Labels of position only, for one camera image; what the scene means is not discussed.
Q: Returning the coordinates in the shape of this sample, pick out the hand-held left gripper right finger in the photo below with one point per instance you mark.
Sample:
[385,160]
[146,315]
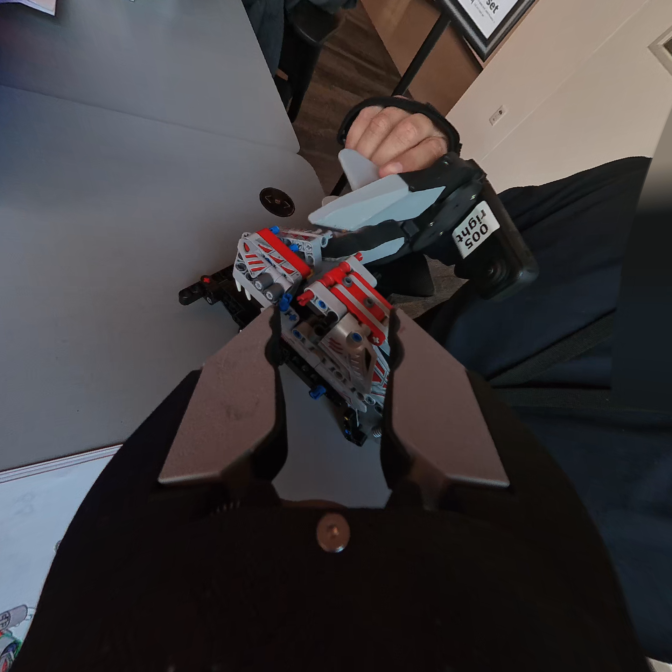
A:
[446,414]

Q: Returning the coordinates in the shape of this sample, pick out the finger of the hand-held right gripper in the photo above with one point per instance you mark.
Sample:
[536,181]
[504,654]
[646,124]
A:
[386,245]
[367,204]

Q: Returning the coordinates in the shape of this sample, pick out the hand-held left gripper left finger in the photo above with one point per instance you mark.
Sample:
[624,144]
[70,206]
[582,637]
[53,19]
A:
[225,404]

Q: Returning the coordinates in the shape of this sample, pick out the red grey lego truck model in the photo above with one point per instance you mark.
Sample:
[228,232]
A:
[346,296]

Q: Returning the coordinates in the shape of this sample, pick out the person's right forearm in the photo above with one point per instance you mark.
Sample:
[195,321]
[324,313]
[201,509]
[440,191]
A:
[567,210]

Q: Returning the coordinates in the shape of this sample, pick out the lego instruction booklet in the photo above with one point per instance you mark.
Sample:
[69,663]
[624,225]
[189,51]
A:
[31,504]

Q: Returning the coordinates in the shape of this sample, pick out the person's right hand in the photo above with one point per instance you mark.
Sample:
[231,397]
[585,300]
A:
[399,136]

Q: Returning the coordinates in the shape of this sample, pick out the black round desk control panel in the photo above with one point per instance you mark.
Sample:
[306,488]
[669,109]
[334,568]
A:
[276,201]

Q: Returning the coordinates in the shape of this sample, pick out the person's dark navy trousers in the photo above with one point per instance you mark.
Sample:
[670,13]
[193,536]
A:
[525,336]

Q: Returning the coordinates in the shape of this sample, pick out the brown wooden cabinet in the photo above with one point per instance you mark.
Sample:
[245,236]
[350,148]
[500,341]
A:
[446,78]

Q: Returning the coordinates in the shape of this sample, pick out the black sign stand leg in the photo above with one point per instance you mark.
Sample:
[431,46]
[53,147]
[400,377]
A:
[422,55]

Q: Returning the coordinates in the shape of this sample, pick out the dark office chair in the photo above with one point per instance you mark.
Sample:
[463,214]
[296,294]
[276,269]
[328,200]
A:
[294,52]

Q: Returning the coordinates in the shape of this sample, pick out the black framed sign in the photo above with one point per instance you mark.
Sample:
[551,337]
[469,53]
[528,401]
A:
[483,15]

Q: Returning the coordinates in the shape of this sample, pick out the white paper sheet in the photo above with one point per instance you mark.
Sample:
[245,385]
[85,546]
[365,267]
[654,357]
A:
[26,5]

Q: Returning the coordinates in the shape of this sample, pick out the white wall outlet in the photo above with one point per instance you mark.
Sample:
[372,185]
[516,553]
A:
[497,114]

